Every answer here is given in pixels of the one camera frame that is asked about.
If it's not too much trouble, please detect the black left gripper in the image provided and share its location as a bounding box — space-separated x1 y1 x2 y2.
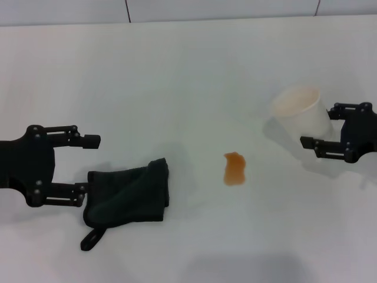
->
0 124 102 208

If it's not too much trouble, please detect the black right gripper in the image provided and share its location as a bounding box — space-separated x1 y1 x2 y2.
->
300 101 377 163

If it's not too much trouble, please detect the white paper cup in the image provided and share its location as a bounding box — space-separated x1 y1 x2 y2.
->
266 85 335 142

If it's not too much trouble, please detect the dark rag with loop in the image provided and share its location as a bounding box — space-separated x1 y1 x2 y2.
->
80 157 172 252

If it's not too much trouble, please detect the orange liquid stain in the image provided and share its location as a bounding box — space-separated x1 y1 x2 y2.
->
223 151 247 187

